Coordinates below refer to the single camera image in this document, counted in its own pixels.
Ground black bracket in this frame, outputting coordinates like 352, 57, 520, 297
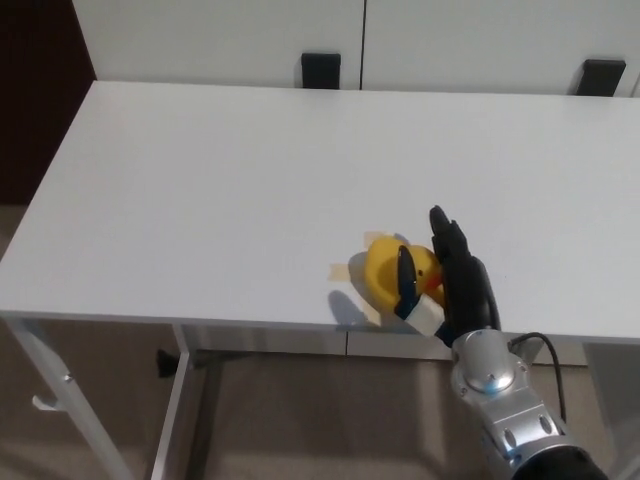
579, 58, 628, 98
300, 51, 344, 91

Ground short beige tape strip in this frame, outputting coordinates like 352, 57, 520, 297
329, 262, 370, 283

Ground black bracket right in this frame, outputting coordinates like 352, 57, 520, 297
579, 58, 628, 98

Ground yellow rubber duck toy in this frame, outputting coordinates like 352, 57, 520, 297
363, 236, 447, 308

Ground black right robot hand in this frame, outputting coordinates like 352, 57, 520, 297
393, 203, 503, 349

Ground long beige tape strip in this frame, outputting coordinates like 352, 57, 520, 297
362, 230, 396, 324

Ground dark maroon panel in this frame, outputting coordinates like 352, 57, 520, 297
0, 0, 97, 207

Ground black desk foot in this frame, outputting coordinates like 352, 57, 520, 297
156, 348, 180, 378

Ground white metal desk leg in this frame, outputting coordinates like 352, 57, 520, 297
146, 324, 197, 480
4, 319, 134, 480

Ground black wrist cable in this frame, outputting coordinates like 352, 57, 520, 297
508, 331, 569, 422

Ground black bracket left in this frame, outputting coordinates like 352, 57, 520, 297
300, 51, 344, 91

